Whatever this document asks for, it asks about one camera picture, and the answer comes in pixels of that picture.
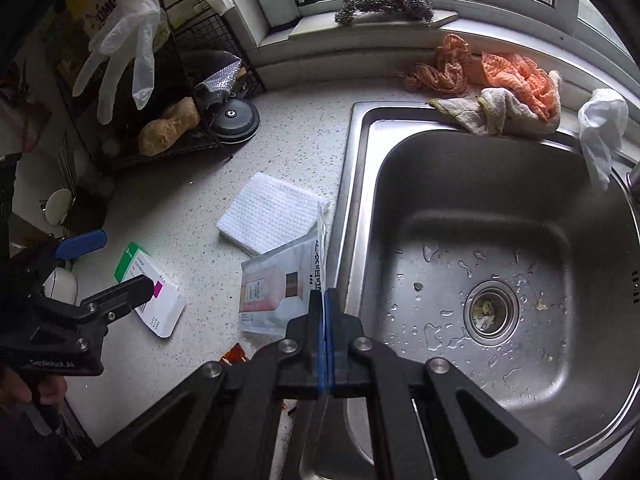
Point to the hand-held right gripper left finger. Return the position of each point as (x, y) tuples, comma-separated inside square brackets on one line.
[(300, 350)]

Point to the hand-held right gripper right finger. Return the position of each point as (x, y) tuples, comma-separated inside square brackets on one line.
[(350, 360)]

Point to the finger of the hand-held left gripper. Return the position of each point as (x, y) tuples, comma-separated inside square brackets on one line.
[(82, 245), (125, 295)]

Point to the green and white box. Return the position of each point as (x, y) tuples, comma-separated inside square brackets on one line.
[(167, 310)]

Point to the white sachet with pink print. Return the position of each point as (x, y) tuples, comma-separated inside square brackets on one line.
[(270, 285)]

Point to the person's left hand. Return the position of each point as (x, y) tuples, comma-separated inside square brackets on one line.
[(12, 390)]

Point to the dark utensil holder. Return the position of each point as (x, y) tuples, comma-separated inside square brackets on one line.
[(82, 200)]

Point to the brown sachet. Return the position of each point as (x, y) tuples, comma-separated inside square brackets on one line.
[(235, 355)]

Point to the white paper towel stack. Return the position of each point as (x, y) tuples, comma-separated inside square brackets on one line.
[(272, 212)]

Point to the brown sponge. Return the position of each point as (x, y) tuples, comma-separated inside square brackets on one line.
[(167, 127)]

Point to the stainless steel sink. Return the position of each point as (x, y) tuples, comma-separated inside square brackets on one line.
[(500, 260)]

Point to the black round lid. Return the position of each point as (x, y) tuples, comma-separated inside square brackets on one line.
[(235, 120)]

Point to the clear plastic glove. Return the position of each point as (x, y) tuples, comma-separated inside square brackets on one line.
[(127, 35)]

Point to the silver bubble wrap pouch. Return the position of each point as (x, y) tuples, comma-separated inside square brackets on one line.
[(220, 72)]

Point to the yellow detergent bottle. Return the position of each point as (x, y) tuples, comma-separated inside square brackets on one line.
[(95, 0)]

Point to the beige dish rag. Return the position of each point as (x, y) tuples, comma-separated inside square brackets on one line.
[(480, 110)]

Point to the window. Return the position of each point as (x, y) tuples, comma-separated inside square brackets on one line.
[(270, 10)]

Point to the orange mesh cloth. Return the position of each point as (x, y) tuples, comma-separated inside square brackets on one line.
[(447, 67)]

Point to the orange and white cloth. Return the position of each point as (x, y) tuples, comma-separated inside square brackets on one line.
[(520, 80)]

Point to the white plastic bag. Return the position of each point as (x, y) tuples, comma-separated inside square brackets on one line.
[(602, 125)]

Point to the steel wool scourer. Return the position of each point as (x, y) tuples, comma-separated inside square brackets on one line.
[(382, 4)]

